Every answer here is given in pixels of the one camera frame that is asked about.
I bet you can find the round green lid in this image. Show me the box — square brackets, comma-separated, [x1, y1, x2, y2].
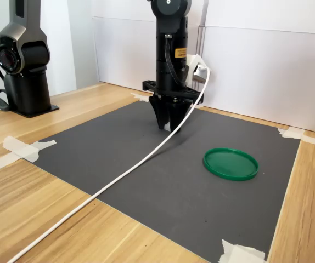
[202, 147, 260, 181]

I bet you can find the white tape patch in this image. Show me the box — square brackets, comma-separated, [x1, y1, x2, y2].
[277, 126, 315, 150]
[131, 92, 153, 103]
[218, 238, 267, 263]
[0, 135, 58, 171]

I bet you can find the white partition board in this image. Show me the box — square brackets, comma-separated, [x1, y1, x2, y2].
[199, 25, 315, 136]
[91, 15, 205, 108]

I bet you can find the dark grey mat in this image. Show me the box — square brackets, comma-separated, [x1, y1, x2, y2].
[30, 100, 302, 262]

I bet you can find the white gripper camera box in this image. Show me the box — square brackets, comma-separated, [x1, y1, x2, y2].
[186, 54, 211, 83]

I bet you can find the white camera cable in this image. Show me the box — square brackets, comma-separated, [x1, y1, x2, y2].
[7, 65, 211, 263]

